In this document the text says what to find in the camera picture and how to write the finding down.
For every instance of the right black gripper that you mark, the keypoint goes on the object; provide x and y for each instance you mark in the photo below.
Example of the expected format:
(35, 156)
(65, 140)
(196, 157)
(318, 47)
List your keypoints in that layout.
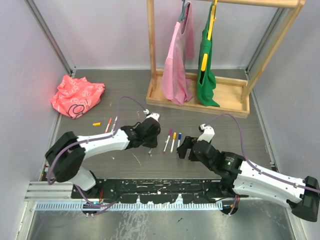
(187, 144)

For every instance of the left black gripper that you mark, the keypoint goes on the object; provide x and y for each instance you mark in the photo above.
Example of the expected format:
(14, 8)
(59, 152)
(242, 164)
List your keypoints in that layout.
(153, 143)

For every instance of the purple capped white pen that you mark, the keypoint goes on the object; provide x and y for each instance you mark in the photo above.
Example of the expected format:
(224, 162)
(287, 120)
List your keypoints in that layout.
(166, 143)

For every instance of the orange white pen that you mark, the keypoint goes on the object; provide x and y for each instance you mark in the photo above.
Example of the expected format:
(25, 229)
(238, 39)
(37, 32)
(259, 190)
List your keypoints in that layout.
(114, 124)

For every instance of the orange marker pen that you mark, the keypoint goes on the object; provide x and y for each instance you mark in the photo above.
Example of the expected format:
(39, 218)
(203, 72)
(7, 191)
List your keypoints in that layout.
(108, 125)

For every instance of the square yellow pen cap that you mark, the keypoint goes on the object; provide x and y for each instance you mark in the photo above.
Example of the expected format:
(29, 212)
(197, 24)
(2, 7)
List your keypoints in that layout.
(174, 135)

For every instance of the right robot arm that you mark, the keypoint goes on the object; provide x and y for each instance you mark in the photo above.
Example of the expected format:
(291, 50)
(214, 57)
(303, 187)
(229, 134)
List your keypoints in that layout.
(245, 178)

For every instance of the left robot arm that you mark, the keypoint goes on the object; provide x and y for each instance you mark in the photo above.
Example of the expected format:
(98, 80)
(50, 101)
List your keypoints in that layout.
(66, 155)

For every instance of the pink shirt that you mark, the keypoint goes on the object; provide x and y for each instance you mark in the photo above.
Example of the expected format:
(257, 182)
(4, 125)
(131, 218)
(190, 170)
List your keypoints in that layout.
(174, 83)

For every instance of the wooden clothes rack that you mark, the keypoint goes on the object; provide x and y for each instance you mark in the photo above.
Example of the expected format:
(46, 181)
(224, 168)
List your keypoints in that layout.
(232, 94)

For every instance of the green shirt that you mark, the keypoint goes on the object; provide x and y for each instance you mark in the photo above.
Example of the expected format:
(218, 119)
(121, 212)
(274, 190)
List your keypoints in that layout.
(206, 80)

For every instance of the red patterned cloth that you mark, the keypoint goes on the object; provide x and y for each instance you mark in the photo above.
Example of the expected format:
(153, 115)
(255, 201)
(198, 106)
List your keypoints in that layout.
(76, 96)

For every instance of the yellow clothes hanger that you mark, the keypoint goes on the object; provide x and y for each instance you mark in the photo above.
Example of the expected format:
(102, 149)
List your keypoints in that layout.
(209, 35)

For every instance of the grey clothes hanger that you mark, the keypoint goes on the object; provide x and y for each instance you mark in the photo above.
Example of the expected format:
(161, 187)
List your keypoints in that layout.
(184, 8)

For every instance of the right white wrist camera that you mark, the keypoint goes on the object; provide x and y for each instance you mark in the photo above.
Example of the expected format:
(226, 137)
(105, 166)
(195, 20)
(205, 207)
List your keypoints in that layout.
(207, 133)

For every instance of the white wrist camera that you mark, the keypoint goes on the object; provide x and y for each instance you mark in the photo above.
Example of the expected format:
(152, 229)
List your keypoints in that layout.
(207, 133)
(151, 115)

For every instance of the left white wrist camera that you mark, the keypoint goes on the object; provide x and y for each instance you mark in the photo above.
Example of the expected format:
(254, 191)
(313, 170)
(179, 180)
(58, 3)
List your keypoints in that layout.
(151, 115)

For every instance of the white cable duct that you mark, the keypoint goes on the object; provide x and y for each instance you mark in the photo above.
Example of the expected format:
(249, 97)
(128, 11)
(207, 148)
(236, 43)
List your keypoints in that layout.
(81, 206)

